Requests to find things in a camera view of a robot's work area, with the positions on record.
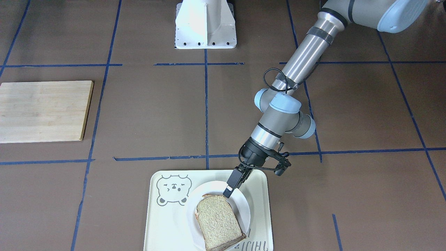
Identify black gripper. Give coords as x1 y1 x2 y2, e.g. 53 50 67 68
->
223 137 276 198

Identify white round plate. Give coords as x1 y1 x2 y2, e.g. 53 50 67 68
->
183 181 251 251

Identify bread slice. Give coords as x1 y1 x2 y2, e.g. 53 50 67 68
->
195 194 247 251

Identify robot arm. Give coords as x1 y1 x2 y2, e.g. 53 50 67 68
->
223 0 428 198

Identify cream bear tray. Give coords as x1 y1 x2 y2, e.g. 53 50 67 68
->
144 170 274 251

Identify wooden cutting board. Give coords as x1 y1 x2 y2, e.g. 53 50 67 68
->
0 81 94 143

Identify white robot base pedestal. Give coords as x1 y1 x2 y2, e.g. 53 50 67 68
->
174 0 237 50

